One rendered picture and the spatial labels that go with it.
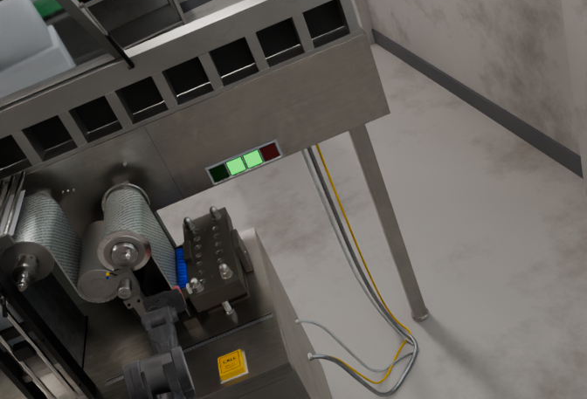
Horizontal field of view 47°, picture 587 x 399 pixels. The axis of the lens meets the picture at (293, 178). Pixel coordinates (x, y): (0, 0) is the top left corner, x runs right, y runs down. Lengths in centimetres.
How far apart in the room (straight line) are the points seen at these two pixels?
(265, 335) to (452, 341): 118
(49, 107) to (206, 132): 47
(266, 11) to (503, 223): 186
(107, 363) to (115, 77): 88
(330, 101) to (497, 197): 163
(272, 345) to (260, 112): 72
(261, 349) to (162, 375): 83
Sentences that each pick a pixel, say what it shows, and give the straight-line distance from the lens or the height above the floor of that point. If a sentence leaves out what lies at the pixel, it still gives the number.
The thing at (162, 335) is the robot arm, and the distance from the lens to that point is 168.
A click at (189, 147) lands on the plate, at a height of 131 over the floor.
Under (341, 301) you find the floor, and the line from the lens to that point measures 329.
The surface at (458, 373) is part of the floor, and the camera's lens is 288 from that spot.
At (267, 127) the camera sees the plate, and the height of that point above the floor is 127.
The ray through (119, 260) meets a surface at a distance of 195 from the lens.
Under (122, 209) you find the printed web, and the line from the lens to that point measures 203.
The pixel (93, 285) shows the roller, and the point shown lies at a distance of 204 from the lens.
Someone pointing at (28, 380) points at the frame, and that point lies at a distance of 213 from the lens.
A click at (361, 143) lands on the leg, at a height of 98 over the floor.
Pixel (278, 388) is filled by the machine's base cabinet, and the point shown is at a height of 79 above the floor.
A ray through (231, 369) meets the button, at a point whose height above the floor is 92.
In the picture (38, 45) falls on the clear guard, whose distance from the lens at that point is 191.
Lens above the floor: 227
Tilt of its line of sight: 32 degrees down
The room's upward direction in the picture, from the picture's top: 23 degrees counter-clockwise
